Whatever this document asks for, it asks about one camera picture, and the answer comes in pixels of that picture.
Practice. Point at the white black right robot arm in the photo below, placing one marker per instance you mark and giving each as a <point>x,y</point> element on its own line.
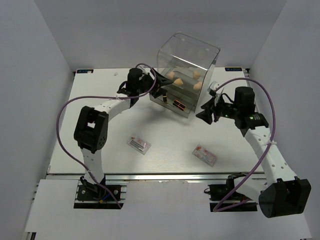
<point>284,193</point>

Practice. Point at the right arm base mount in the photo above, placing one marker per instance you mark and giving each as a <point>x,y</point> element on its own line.
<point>217,191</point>

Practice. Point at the clear nail sticker case left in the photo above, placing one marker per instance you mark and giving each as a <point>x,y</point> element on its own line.
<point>138,144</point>

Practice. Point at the blue label sticker left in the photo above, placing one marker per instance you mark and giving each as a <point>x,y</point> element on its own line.
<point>84,71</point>

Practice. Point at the aluminium rail front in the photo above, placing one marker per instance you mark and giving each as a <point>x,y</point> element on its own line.
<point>156,177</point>

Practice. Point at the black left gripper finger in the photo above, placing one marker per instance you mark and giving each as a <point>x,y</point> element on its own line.
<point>157,92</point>
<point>160,80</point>

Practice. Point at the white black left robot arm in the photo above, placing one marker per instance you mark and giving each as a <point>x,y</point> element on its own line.
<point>92,126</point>

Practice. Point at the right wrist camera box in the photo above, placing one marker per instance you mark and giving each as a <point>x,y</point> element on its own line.
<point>212,88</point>

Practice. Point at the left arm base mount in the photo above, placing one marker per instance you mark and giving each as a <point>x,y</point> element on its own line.
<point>90,200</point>

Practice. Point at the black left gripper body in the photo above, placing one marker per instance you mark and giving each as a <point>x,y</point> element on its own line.
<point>146,83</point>

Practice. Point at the blue label sticker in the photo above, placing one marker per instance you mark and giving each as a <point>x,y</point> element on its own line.
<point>84,71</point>
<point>233,69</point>

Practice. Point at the clear acrylic makeup organizer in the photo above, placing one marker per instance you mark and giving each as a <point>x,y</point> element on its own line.
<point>185,54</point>

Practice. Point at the clear nail sticker case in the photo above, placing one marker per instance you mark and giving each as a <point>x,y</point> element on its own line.
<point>204,155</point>
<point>138,144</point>

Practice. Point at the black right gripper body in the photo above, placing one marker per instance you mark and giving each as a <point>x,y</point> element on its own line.
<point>224,109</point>

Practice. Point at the clear nail sticker case right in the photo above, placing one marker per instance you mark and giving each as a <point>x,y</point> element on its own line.
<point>204,155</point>

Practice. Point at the blue label sticker right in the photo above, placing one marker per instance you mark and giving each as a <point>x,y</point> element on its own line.
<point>233,69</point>

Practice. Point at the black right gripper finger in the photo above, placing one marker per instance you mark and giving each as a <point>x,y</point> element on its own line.
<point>210,104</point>
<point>206,114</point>

